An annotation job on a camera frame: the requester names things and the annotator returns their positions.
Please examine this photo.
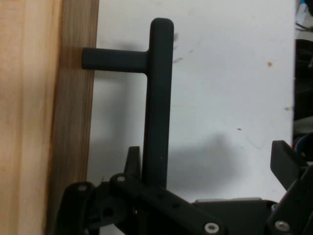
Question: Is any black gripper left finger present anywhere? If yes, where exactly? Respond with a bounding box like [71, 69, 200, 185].
[61, 146, 227, 235]

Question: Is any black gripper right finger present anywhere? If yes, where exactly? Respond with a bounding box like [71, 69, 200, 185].
[266, 140, 313, 235]

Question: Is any black drawer handle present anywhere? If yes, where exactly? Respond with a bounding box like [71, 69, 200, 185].
[23, 0, 176, 235]

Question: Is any brown wooden drawer cabinet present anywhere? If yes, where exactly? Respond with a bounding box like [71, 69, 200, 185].
[0, 0, 26, 235]

